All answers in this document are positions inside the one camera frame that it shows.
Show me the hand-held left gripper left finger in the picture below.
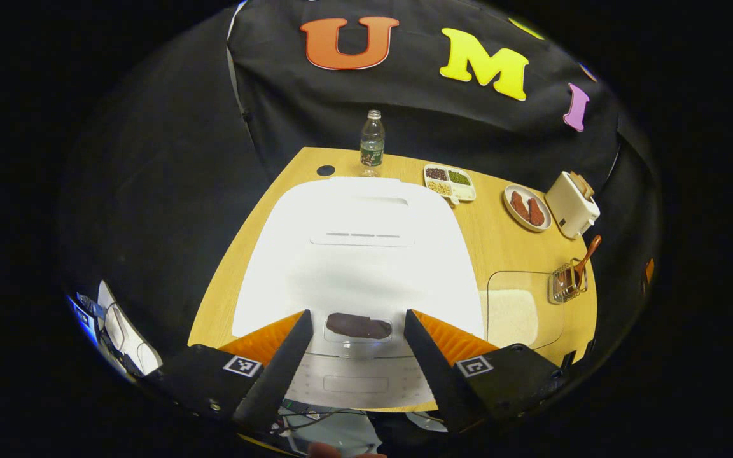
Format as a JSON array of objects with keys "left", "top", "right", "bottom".
[{"left": 149, "top": 310, "right": 314, "bottom": 434}]

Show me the white divided bean dish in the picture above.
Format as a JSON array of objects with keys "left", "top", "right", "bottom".
[{"left": 423, "top": 164, "right": 477, "bottom": 206}]

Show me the white toaster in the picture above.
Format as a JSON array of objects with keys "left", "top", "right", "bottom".
[{"left": 545, "top": 173, "right": 601, "bottom": 240}]

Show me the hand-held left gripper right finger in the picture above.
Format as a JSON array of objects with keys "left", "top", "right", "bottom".
[{"left": 403, "top": 310, "right": 575, "bottom": 434}]

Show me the heap of white rice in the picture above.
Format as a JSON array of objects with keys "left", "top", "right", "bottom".
[{"left": 484, "top": 289, "right": 540, "bottom": 348}]

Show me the white round plate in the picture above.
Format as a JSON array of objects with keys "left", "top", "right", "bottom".
[{"left": 503, "top": 184, "right": 553, "bottom": 233}]

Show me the white device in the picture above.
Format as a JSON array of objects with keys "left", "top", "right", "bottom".
[{"left": 96, "top": 280, "right": 164, "bottom": 377}]

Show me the clear plastic tray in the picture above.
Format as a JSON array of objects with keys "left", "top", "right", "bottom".
[{"left": 480, "top": 271, "right": 565, "bottom": 350}]

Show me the clear plastic water bottle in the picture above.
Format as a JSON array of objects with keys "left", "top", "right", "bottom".
[{"left": 360, "top": 109, "right": 386, "bottom": 178}]

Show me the brown wooden spoon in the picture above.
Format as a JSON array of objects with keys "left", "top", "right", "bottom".
[{"left": 571, "top": 235, "right": 603, "bottom": 291}]

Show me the person's light clothing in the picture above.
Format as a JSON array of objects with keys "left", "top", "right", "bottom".
[{"left": 277, "top": 407, "right": 450, "bottom": 456}]

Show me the white rice cooker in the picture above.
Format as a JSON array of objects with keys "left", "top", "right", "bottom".
[{"left": 232, "top": 176, "right": 486, "bottom": 412}]

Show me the black backdrop cloth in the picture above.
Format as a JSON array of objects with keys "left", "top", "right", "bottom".
[{"left": 61, "top": 0, "right": 660, "bottom": 360}]

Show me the lit computer screen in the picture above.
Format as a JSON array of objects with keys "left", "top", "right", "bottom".
[{"left": 67, "top": 294, "right": 97, "bottom": 342}]

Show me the metal wire chopstick holder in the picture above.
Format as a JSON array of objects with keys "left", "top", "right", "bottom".
[{"left": 551, "top": 258, "right": 589, "bottom": 303}]

